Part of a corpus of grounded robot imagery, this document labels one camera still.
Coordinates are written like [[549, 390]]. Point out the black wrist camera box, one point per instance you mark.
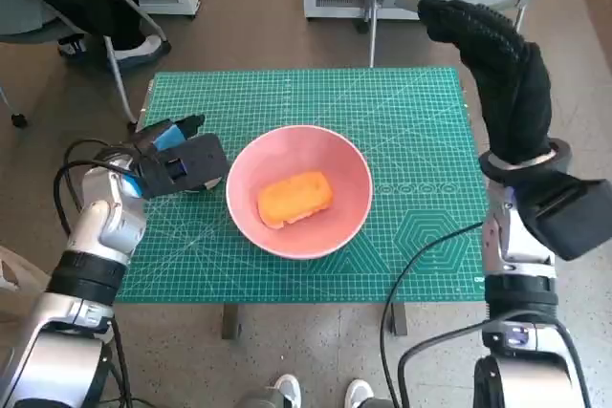
[[569, 221], [191, 164]]

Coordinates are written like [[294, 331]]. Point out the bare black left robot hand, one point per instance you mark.
[[167, 138]]

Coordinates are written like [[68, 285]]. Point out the person with white shoes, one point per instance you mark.
[[287, 389]]

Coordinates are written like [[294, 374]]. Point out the person in beige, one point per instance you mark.
[[19, 279]]

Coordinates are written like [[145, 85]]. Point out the pink bowl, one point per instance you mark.
[[296, 150]]

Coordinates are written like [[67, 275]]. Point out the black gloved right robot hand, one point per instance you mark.
[[516, 92]]

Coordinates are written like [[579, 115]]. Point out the green cutting mat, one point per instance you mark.
[[296, 97]]

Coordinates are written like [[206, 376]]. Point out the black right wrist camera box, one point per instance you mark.
[[569, 221]]

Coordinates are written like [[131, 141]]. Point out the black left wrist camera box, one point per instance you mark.
[[191, 164]]

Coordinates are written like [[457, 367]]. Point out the dark table leg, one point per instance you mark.
[[399, 319], [232, 322]]

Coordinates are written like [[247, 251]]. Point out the long toy bread loaf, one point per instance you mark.
[[294, 198]]

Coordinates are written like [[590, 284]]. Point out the grey padded chair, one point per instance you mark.
[[24, 16]]

